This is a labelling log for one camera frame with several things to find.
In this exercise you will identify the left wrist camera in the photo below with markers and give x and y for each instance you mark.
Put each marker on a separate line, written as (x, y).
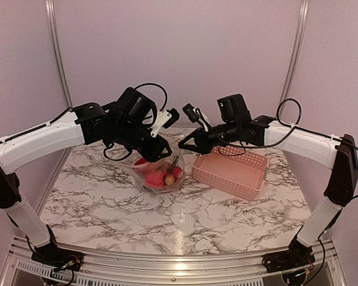
(164, 119)

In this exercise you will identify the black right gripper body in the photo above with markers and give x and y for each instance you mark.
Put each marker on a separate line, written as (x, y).
(203, 139)

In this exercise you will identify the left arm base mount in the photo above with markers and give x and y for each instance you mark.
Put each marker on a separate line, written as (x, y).
(60, 258)

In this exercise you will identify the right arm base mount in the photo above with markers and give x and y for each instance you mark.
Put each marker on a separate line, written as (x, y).
(285, 260)

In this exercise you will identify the pink plastic basket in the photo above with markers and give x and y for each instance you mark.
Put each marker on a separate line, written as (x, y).
(232, 171)

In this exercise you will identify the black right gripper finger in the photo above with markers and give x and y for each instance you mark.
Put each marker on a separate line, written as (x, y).
(188, 141)
(192, 148)

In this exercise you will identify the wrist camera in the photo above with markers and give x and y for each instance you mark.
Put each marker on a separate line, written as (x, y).
(164, 119)
(195, 115)

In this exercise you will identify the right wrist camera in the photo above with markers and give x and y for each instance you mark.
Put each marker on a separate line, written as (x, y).
(195, 115)

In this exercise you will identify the red strawberry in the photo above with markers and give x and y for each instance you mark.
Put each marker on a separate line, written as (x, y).
(155, 179)

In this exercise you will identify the aluminium corner post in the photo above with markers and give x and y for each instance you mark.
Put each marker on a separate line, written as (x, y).
(296, 48)
(57, 53)

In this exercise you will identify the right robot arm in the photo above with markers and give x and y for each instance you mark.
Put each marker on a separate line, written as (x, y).
(240, 130)

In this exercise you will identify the clear zip top bag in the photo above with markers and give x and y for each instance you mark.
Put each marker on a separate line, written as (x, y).
(127, 166)

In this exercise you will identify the right aluminium corner post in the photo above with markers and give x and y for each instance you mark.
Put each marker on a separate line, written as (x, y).
(296, 48)

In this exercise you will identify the orange carrot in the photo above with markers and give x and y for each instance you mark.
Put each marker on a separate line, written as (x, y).
(142, 163)

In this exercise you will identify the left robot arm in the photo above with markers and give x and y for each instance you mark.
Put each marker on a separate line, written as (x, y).
(132, 121)

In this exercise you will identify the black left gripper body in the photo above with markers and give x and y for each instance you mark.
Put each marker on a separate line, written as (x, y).
(148, 152)

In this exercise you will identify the left aluminium corner post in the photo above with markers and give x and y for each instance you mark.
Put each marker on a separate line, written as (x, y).
(57, 53)

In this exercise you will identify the aluminium front table rail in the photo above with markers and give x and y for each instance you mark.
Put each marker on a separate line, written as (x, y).
(102, 267)

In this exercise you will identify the bunch of red lychees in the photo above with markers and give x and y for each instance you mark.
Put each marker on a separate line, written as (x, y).
(172, 172)

